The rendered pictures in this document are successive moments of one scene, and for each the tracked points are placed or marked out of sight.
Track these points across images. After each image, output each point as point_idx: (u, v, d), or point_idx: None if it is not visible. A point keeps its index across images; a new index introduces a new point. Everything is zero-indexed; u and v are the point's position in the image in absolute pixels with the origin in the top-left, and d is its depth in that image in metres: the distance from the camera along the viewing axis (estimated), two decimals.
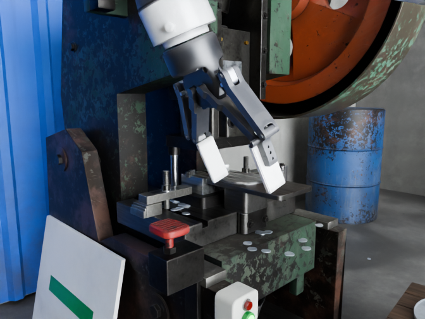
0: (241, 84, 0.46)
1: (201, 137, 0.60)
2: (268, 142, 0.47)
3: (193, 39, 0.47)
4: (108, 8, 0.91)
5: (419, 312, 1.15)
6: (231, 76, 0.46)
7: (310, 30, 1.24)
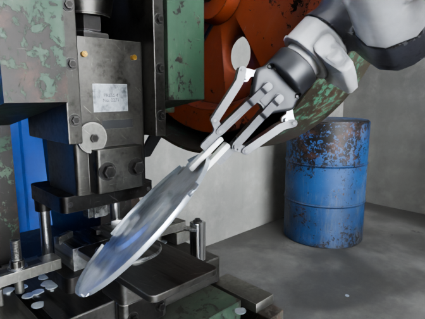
0: (234, 81, 0.59)
1: (231, 142, 0.61)
2: (212, 132, 0.60)
3: (282, 49, 0.60)
4: None
5: None
6: (236, 73, 0.59)
7: None
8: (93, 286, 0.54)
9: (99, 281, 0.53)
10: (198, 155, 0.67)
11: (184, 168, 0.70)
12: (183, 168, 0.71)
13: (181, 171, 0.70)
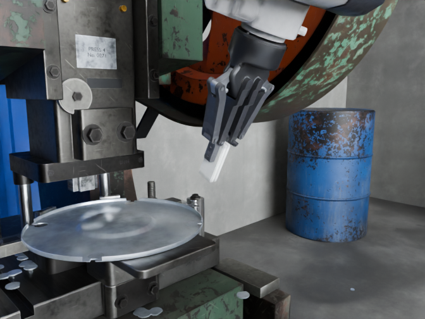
0: (257, 95, 0.60)
1: (219, 138, 0.59)
2: (227, 140, 0.61)
3: None
4: None
5: None
6: (265, 90, 0.60)
7: None
8: (91, 256, 0.53)
9: (102, 254, 0.53)
10: (158, 200, 0.78)
11: (135, 202, 0.78)
12: (133, 202, 0.78)
13: (131, 203, 0.77)
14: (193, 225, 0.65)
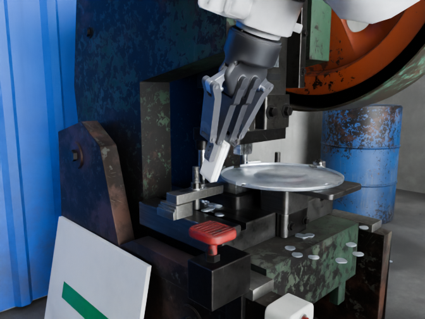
0: (257, 95, 0.60)
1: (218, 138, 0.59)
2: (227, 140, 0.61)
3: (277, 39, 0.54)
4: None
5: None
6: (265, 90, 0.60)
7: None
8: (311, 168, 1.01)
9: (305, 168, 1.02)
10: (225, 179, 0.88)
11: None
12: None
13: None
14: (242, 168, 1.03)
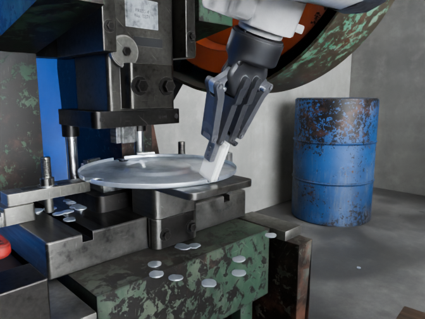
0: (256, 95, 0.61)
1: (219, 138, 0.59)
2: (227, 140, 0.62)
3: None
4: None
5: None
6: (264, 90, 0.60)
7: None
8: None
9: None
10: (183, 184, 0.59)
11: None
12: None
13: None
14: None
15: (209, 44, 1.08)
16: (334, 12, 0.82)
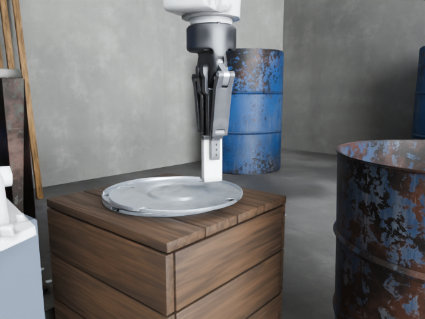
0: None
1: None
2: None
3: None
4: None
5: (123, 186, 0.94)
6: None
7: None
8: None
9: None
10: (118, 205, 0.75)
11: None
12: None
13: None
14: None
15: None
16: None
